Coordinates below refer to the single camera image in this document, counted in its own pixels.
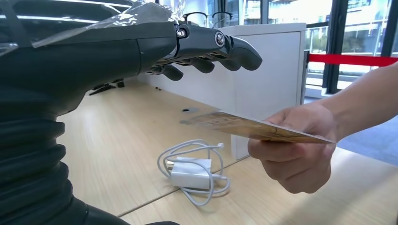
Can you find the person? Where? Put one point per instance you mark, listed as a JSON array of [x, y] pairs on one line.
[[357, 99]]

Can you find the black rimmed eyeglasses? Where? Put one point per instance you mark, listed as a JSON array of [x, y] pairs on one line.
[[194, 19]]

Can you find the white cabinet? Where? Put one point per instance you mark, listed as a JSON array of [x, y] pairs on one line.
[[264, 77]]

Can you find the red barrier belt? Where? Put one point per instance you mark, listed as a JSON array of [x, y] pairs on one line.
[[342, 59]]

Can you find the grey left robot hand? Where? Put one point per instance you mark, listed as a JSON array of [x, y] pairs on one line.
[[93, 62]]

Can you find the white power adapter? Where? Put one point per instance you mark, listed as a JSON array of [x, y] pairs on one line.
[[186, 177]]

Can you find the black window frame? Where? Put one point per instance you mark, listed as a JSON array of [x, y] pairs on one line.
[[390, 28], [334, 46]]

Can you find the clear plastic film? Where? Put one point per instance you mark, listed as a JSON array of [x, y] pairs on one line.
[[149, 12]]

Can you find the chrome stanchion post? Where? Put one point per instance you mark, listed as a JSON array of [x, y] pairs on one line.
[[306, 80]]

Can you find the gold patterned ID card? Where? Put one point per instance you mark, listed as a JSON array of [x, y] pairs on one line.
[[242, 125]]

